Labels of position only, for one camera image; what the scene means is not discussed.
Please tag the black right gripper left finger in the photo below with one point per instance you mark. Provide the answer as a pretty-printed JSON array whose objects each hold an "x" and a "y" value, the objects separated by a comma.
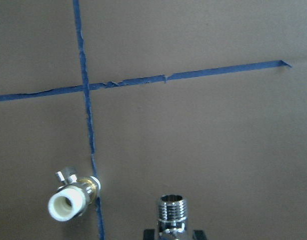
[{"x": 150, "y": 234}]

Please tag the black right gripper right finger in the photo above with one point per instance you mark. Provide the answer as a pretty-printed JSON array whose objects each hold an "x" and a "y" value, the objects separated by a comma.
[{"x": 198, "y": 235}]

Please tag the chrome angle valve fitting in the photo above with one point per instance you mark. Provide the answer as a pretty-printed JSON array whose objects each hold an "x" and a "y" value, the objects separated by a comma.
[{"x": 172, "y": 217}]

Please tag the white PPR brass pipe fitting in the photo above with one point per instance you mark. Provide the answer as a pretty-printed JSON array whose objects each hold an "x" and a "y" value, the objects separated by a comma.
[{"x": 73, "y": 196}]

